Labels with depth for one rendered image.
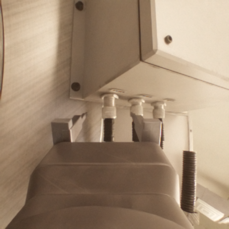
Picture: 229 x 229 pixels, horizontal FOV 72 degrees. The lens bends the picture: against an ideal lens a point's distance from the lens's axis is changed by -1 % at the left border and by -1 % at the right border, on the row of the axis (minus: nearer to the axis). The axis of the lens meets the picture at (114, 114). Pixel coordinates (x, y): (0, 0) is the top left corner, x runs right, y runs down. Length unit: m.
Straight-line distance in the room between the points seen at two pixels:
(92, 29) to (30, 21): 0.07
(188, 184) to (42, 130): 0.21
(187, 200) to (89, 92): 0.21
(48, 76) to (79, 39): 0.06
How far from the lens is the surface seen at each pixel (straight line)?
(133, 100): 0.18
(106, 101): 0.16
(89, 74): 0.18
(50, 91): 0.18
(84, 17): 0.24
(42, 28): 0.21
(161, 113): 0.20
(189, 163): 0.27
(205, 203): 4.99
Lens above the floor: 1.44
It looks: 28 degrees up
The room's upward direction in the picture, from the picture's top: 46 degrees clockwise
